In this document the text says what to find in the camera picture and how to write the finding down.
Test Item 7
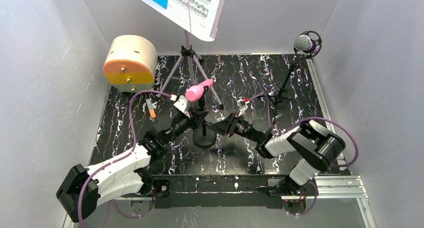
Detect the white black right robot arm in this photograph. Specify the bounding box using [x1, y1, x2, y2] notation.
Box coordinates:
[208, 113, 346, 197]

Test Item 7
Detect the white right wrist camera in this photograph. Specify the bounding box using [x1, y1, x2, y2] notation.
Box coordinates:
[236, 98, 250, 117]

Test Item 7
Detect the black tripod microphone stand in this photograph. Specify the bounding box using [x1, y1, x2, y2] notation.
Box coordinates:
[259, 55, 299, 124]

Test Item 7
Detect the white sheet music book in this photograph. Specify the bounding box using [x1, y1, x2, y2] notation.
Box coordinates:
[141, 0, 225, 42]

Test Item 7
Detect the beige orange drawer cabinet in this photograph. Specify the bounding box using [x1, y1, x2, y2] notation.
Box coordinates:
[102, 35, 158, 93]

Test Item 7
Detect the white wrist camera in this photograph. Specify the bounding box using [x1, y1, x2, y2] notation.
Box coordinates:
[173, 95, 192, 117]
[236, 98, 250, 117]

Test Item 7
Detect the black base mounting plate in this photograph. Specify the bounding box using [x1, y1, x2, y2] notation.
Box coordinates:
[145, 174, 319, 210]

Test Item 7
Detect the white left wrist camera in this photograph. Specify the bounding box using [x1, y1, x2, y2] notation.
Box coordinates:
[173, 95, 192, 117]

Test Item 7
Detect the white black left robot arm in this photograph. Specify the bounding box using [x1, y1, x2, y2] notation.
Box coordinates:
[55, 108, 209, 223]

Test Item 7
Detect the pink microphone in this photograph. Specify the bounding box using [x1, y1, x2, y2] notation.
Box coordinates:
[185, 79, 214, 102]

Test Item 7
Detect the purple tripod music stand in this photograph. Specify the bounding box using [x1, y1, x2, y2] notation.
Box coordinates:
[160, 30, 208, 92]

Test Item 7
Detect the aluminium frame rail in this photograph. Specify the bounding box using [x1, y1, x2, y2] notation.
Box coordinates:
[304, 56, 379, 228]

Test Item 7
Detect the black round-base desktop mic stand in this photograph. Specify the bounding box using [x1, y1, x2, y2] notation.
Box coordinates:
[192, 95, 217, 148]

